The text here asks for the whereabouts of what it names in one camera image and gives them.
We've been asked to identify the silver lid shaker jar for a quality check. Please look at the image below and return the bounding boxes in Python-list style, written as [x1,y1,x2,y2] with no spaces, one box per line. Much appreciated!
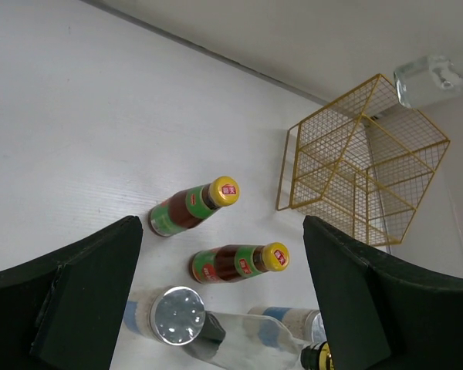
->
[248,306,327,344]
[123,286,206,347]

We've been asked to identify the left silver lid shaker jar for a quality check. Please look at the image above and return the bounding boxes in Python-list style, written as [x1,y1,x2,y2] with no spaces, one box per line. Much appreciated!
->
[123,286,206,347]

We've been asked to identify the right silver lid shaker jar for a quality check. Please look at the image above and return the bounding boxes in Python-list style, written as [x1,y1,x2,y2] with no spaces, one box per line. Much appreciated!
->
[248,306,327,344]

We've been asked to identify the dark liquid glass bottle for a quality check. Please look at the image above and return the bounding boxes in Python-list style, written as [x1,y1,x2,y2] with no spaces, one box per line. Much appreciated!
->
[182,311,334,369]

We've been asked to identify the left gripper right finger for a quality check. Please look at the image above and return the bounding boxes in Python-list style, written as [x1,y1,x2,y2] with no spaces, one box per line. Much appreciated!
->
[303,216,463,369]

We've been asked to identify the yellow wire rack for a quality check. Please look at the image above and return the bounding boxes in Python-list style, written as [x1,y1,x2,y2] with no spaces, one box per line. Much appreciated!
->
[275,74,450,247]

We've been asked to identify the back green label sauce bottle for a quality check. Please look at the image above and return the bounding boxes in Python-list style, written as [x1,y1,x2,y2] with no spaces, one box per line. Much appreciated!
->
[148,176,240,237]

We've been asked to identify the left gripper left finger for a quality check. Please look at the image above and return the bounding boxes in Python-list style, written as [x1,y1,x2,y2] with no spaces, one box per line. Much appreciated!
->
[0,216,143,369]

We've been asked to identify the clear glass oil bottle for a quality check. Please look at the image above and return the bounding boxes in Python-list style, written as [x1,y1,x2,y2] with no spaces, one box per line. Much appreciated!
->
[394,55,463,109]

